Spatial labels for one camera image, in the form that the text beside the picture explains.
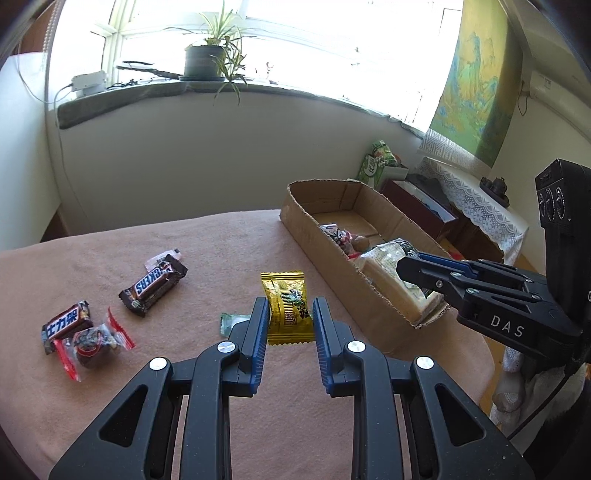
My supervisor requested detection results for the grey window sill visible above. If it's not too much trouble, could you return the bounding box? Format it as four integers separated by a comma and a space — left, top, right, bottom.
55, 78, 426, 139

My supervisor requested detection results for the sliced bread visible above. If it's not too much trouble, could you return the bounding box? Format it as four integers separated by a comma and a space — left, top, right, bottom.
355, 237, 448, 324

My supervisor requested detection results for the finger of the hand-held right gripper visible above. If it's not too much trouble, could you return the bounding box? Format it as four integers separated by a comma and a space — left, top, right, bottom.
418, 251, 529, 283
398, 256, 550, 311

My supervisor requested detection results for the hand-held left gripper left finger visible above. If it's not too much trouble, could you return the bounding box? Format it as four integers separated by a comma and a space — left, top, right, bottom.
48, 296, 271, 480

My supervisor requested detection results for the chocolate bar with block characters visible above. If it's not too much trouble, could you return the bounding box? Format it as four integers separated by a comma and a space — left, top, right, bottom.
41, 300, 93, 355

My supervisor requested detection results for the white power cable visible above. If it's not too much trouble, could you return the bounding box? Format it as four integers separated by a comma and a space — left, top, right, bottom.
53, 83, 88, 222

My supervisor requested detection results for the small pink white candy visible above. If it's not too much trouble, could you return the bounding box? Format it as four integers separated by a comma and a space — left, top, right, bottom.
144, 248, 182, 271

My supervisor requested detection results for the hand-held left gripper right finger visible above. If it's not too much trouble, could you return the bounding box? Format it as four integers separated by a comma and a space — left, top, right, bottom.
311, 296, 536, 480

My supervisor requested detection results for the white adapter box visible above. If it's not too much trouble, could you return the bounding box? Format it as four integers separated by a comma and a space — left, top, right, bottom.
71, 70, 108, 99

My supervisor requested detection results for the chocolate bar with latin letters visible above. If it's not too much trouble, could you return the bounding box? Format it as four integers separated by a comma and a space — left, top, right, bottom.
119, 253, 188, 318

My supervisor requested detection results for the potted spider plant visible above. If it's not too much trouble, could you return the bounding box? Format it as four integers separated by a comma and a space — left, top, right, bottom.
164, 0, 252, 107

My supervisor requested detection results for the brown cardboard box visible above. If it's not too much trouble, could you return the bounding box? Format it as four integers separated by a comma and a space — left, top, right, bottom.
279, 179, 455, 329

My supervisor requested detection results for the green white paper bag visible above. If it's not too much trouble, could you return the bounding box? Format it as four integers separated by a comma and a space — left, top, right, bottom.
357, 154, 386, 190

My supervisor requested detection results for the small green candy packet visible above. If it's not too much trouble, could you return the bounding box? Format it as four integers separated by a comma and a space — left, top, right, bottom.
219, 312, 252, 336

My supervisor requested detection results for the green landscape wall scroll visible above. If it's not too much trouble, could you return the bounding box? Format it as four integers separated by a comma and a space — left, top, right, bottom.
418, 0, 525, 168

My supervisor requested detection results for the yellow snack packet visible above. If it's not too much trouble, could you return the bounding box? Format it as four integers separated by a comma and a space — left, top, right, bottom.
260, 271, 315, 347

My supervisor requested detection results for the white air conditioner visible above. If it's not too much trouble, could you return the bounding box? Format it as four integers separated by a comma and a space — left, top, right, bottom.
526, 69, 566, 100

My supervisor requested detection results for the red clear dark cake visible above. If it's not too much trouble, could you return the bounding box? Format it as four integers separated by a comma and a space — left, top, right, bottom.
53, 307, 136, 383
318, 223, 372, 257

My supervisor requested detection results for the person's right hand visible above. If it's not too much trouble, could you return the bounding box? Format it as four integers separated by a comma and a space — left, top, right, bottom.
491, 342, 529, 412

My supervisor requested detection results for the dark teapot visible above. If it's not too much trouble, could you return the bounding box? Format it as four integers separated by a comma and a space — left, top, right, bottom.
479, 176, 511, 207

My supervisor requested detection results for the white cabinet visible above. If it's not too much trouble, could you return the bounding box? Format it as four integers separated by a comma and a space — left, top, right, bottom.
0, 51, 61, 252

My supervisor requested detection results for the dark cabinet with lace cloth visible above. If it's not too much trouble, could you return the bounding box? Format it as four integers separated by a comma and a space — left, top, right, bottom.
418, 154, 529, 273

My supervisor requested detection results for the white framed window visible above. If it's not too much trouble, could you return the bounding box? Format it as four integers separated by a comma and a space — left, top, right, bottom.
46, 0, 462, 130

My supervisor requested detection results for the beaded blind cord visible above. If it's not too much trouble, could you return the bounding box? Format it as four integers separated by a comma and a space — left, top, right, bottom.
44, 0, 63, 102

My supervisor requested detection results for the red gift box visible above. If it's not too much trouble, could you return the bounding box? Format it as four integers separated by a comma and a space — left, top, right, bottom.
378, 175, 462, 243

